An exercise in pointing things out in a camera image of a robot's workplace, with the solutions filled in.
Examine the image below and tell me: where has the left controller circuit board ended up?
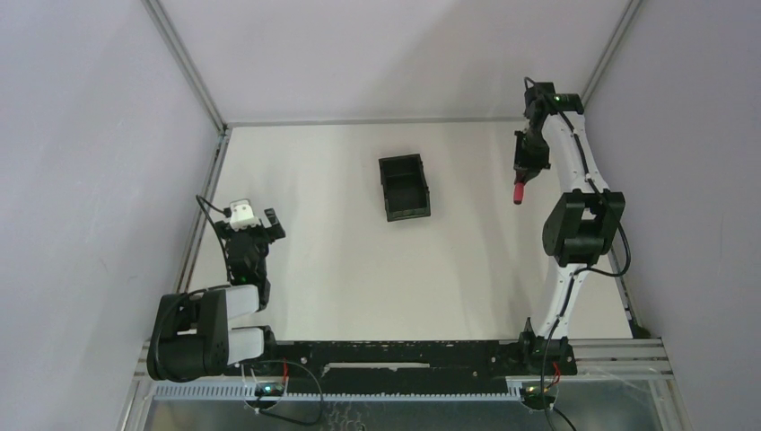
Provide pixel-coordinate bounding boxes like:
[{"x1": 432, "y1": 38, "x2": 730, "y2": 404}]
[{"x1": 254, "y1": 383, "x2": 286, "y2": 398}]

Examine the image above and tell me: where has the left black cable loop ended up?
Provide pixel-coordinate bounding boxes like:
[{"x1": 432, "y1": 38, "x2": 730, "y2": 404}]
[{"x1": 242, "y1": 359, "x2": 326, "y2": 427}]

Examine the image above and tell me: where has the black plastic bin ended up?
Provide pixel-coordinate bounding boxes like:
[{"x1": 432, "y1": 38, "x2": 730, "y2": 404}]
[{"x1": 378, "y1": 154, "x2": 431, "y2": 223}]

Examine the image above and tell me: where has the right controller circuit board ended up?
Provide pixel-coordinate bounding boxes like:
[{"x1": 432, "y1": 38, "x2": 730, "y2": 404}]
[{"x1": 520, "y1": 385, "x2": 556, "y2": 411}]

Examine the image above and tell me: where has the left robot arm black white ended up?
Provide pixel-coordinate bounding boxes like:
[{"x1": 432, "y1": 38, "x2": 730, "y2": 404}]
[{"x1": 146, "y1": 201, "x2": 286, "y2": 383}]

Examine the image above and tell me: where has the controller circuit board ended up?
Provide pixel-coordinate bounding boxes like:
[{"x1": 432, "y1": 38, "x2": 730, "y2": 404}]
[
  {"x1": 254, "y1": 383, "x2": 286, "y2": 398},
  {"x1": 520, "y1": 385, "x2": 556, "y2": 411}
]

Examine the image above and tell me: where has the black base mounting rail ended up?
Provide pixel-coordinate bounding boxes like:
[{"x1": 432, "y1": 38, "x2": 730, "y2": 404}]
[{"x1": 241, "y1": 339, "x2": 578, "y2": 394}]

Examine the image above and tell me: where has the grey slotted cable duct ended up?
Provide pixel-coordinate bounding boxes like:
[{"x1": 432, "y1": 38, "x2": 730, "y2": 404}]
[{"x1": 153, "y1": 382, "x2": 521, "y2": 401}]

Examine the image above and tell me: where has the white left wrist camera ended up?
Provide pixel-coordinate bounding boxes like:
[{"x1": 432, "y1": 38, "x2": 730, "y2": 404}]
[{"x1": 229, "y1": 198, "x2": 261, "y2": 232}]

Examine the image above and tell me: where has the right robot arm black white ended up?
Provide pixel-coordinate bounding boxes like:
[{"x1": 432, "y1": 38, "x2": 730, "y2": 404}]
[{"x1": 510, "y1": 77, "x2": 625, "y2": 376}]

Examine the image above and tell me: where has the red handled screwdriver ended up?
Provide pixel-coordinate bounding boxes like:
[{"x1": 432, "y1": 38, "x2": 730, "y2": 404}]
[{"x1": 512, "y1": 181, "x2": 525, "y2": 205}]

